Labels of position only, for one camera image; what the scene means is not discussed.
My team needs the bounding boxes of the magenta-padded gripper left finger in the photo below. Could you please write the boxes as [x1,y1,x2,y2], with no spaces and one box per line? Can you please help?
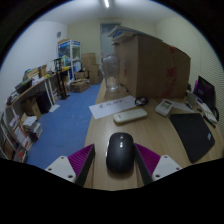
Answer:
[44,143,97,188]

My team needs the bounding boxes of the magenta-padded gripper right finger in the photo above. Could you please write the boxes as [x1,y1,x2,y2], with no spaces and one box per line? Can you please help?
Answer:
[133,143,184,186]

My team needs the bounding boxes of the black computer mouse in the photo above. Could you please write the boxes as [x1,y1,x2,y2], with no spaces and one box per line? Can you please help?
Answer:
[105,131,136,174]

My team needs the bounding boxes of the black mouse pad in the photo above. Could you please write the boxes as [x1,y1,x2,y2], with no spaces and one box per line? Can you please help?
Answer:
[169,112,216,164]

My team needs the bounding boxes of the white shelf unit with books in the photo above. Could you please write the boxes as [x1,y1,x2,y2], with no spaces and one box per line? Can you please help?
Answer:
[0,109,44,164]

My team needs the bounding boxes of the white remote with buttons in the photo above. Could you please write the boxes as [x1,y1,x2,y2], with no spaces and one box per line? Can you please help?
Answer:
[154,98,174,117]

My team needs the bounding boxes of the slim white remote control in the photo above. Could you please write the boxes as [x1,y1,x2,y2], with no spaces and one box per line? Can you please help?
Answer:
[112,107,149,125]

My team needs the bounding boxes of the black computer tower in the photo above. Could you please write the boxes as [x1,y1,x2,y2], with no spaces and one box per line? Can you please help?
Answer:
[35,91,53,114]

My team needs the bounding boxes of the open white book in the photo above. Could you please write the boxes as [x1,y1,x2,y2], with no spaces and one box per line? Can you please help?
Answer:
[185,90,218,123]

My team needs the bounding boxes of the small open cardboard box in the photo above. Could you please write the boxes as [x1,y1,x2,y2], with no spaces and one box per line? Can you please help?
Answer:
[69,78,91,94]

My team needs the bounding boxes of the black monitor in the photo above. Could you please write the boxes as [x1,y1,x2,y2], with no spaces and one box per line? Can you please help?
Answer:
[193,75,217,113]

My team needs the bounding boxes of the cluttered wooden side desk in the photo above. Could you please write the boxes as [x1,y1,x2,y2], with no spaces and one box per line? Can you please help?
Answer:
[6,65,73,111]

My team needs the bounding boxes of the black metal stand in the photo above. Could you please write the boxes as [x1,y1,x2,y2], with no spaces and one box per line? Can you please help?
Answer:
[52,57,71,101]

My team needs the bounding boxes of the large cardboard box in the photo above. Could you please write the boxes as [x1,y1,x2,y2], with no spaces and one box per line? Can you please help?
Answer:
[113,34,192,99]

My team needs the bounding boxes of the stacked brown cardboard boxes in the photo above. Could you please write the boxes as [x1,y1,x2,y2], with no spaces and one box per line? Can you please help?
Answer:
[80,52,104,85]

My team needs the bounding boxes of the clear glass jar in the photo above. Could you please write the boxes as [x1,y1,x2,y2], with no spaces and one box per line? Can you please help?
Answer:
[99,54,122,93]

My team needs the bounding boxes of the blue and white cabinet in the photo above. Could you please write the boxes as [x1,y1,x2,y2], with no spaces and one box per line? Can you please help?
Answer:
[57,38,82,73]

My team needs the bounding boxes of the grey door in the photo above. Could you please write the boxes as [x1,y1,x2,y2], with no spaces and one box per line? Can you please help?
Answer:
[99,22,122,58]

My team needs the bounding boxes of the black coiled cable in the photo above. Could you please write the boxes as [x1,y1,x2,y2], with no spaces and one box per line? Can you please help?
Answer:
[134,96,150,107]

